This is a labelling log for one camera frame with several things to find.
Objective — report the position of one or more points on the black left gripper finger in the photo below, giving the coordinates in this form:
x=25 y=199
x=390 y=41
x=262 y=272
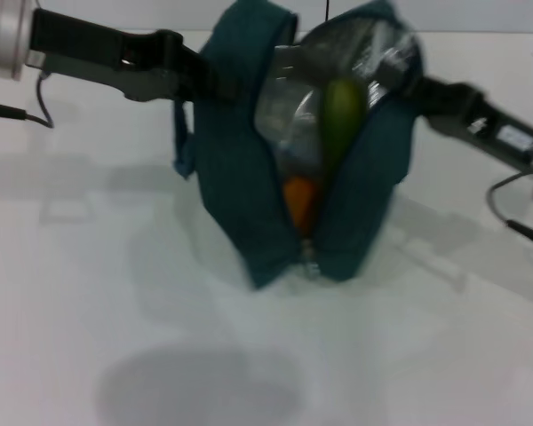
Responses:
x=191 y=60
x=200 y=91

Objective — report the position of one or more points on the orange pear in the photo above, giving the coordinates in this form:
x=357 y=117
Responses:
x=299 y=199

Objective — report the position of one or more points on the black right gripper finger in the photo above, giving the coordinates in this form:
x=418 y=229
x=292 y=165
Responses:
x=402 y=80

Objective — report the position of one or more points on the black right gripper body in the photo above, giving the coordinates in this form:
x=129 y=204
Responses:
x=471 y=115

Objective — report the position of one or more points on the green cucumber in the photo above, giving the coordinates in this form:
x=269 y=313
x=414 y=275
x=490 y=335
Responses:
x=342 y=120

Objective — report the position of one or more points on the dark teal insulated lunch bag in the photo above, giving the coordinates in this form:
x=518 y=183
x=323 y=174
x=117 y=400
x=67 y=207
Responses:
x=231 y=199

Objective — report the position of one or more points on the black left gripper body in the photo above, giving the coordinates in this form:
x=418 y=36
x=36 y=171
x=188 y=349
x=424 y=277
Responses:
x=93 y=57

